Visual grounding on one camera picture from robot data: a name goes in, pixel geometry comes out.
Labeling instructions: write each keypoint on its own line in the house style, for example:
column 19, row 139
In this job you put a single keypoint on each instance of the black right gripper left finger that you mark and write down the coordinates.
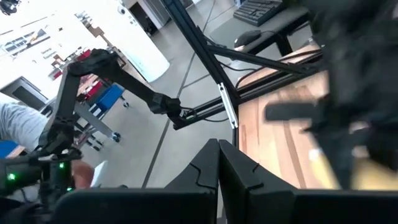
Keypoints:
column 186, row 205

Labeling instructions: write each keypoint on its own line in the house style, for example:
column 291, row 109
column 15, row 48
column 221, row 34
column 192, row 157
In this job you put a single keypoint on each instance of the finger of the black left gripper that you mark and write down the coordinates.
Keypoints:
column 289, row 112

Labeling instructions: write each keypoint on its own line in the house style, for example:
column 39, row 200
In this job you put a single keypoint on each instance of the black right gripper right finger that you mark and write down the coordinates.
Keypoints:
column 264, row 205

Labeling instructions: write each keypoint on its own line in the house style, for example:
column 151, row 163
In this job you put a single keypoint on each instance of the silver aluminium bar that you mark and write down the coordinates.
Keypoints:
column 228, row 105

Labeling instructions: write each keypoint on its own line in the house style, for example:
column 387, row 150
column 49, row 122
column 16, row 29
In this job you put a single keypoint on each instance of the grey desk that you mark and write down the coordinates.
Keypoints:
column 280, row 28

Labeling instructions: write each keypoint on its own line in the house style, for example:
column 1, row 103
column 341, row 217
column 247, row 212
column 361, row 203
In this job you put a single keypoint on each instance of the black computer mouse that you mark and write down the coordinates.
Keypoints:
column 247, row 38

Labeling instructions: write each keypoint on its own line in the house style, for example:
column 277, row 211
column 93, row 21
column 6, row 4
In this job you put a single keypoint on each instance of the white paper booklet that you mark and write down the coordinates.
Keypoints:
column 99, row 174

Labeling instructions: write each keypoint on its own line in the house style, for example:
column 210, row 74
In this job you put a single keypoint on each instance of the black keyboard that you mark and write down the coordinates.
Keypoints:
column 258, row 11

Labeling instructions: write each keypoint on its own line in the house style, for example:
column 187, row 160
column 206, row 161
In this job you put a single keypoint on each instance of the person's hand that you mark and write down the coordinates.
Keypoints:
column 82, row 174

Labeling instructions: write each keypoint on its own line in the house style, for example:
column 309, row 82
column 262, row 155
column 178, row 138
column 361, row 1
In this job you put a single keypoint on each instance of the blue utility cart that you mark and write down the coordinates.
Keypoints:
column 109, row 96

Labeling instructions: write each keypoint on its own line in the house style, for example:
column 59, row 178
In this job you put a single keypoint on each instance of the person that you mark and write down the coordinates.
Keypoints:
column 18, row 124

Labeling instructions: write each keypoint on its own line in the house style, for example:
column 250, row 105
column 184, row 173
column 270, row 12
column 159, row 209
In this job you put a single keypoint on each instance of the black aluminium frame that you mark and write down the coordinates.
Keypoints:
column 199, row 46

